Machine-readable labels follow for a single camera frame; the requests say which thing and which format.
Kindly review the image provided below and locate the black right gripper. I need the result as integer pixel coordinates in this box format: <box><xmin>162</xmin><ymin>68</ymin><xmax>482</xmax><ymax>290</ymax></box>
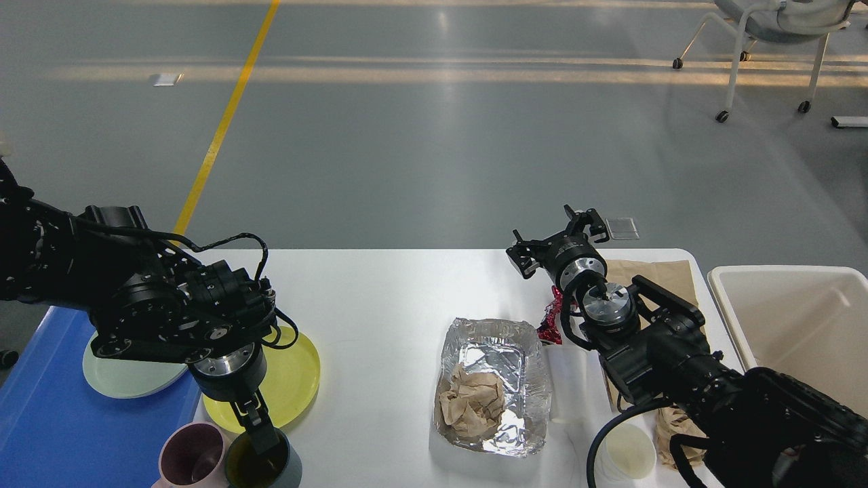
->
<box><xmin>506</xmin><ymin>206</ymin><xmax>610</xmax><ymax>293</ymax></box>

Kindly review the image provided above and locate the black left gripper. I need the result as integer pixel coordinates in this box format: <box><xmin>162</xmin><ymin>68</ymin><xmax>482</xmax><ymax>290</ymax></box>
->
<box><xmin>189</xmin><ymin>342</ymin><xmax>289</xmax><ymax>470</ymax></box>

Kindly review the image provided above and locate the dark teal mug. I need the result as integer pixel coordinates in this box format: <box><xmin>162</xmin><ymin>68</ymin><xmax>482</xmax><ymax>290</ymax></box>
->
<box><xmin>224</xmin><ymin>428</ymin><xmax>302</xmax><ymax>487</ymax></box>

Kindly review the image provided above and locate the pink mug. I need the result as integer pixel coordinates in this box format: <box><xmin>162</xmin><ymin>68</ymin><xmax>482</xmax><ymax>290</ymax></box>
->
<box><xmin>152</xmin><ymin>422</ymin><xmax>231</xmax><ymax>487</ymax></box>

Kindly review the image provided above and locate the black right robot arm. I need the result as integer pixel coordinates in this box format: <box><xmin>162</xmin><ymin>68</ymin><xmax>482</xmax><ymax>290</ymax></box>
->
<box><xmin>506</xmin><ymin>206</ymin><xmax>866</xmax><ymax>487</ymax></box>

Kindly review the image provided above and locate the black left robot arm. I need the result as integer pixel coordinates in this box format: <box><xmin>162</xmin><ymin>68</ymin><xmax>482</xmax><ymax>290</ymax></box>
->
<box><xmin>1</xmin><ymin>165</ymin><xmax>288</xmax><ymax>463</ymax></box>

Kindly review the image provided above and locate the yellow plate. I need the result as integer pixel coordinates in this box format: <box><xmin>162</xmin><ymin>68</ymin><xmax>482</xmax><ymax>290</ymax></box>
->
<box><xmin>199</xmin><ymin>333</ymin><xmax>321</xmax><ymax>434</ymax></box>

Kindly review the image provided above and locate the floor outlet plate right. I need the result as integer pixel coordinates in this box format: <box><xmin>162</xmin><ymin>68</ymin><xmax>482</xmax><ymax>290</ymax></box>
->
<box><xmin>605</xmin><ymin>217</ymin><xmax>641</xmax><ymax>241</ymax></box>

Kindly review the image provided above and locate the floor outlet plate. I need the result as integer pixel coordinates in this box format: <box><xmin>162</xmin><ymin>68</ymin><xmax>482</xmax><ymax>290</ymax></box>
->
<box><xmin>149</xmin><ymin>73</ymin><xmax>184</xmax><ymax>87</ymax></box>
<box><xmin>605</xmin><ymin>217</ymin><xmax>641</xmax><ymax>241</ymax></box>

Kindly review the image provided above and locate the red snack wrapper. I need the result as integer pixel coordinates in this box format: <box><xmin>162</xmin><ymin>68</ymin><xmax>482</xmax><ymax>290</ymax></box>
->
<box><xmin>536</xmin><ymin>285</ymin><xmax>562</xmax><ymax>346</ymax></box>

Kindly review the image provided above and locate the brown paper bag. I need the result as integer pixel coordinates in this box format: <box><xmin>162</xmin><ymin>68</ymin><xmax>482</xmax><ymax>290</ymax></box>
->
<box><xmin>607</xmin><ymin>260</ymin><xmax>704</xmax><ymax>470</ymax></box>

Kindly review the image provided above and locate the pale green plate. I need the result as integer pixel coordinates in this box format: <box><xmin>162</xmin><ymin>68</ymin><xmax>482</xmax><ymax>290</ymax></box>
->
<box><xmin>81</xmin><ymin>331</ymin><xmax>187</xmax><ymax>399</ymax></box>

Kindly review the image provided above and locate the aluminium foil tray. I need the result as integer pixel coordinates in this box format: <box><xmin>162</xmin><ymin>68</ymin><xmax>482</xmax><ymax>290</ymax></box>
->
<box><xmin>432</xmin><ymin>318</ymin><xmax>552</xmax><ymax>458</ymax></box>

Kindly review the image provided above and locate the crumpled brown paper ball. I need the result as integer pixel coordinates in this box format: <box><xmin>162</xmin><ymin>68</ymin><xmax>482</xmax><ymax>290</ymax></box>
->
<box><xmin>437</xmin><ymin>363</ymin><xmax>506</xmax><ymax>439</ymax></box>

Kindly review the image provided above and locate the blue plastic tray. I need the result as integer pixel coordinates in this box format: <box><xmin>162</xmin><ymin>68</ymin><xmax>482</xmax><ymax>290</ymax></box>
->
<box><xmin>1</xmin><ymin>308</ymin><xmax>199</xmax><ymax>487</ymax></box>

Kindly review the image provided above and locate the white paper cup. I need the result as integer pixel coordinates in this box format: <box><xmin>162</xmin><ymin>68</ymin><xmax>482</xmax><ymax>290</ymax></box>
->
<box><xmin>594</xmin><ymin>423</ymin><xmax>657</xmax><ymax>483</ymax></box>

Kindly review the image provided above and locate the white plastic bin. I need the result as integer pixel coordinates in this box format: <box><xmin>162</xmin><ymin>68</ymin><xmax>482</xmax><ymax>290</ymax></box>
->
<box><xmin>707</xmin><ymin>265</ymin><xmax>867</xmax><ymax>415</ymax></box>

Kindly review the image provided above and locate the grey office chair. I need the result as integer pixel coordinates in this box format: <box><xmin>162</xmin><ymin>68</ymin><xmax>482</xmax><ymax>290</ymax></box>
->
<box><xmin>672</xmin><ymin>1</ymin><xmax>855</xmax><ymax>123</ymax></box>

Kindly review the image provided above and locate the white object far right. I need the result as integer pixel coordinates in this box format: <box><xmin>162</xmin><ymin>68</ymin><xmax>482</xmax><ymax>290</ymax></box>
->
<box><xmin>830</xmin><ymin>115</ymin><xmax>868</xmax><ymax>129</ymax></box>

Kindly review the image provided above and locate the floor outlet plate left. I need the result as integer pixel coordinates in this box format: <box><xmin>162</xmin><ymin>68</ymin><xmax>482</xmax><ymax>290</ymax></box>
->
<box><xmin>149</xmin><ymin>73</ymin><xmax>184</xmax><ymax>87</ymax></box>

